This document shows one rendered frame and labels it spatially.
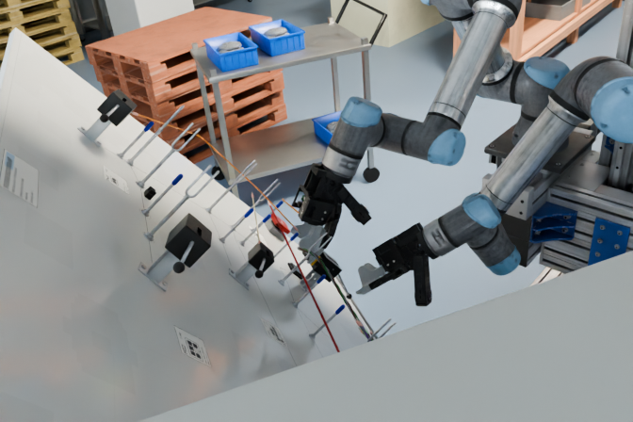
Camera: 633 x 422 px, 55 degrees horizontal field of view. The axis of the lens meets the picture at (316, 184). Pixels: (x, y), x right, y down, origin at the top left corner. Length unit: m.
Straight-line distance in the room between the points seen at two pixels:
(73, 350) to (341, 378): 0.44
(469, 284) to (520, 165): 1.75
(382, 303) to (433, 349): 2.79
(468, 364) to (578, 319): 0.04
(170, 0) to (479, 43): 5.30
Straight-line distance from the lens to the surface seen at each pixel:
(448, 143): 1.21
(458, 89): 1.27
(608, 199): 1.78
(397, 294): 3.03
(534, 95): 1.73
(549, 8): 6.03
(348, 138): 1.21
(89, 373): 0.60
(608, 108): 1.23
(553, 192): 1.80
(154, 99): 4.10
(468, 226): 1.30
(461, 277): 3.14
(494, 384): 0.18
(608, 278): 0.22
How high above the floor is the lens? 1.99
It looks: 30 degrees down
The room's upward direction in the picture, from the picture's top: 6 degrees counter-clockwise
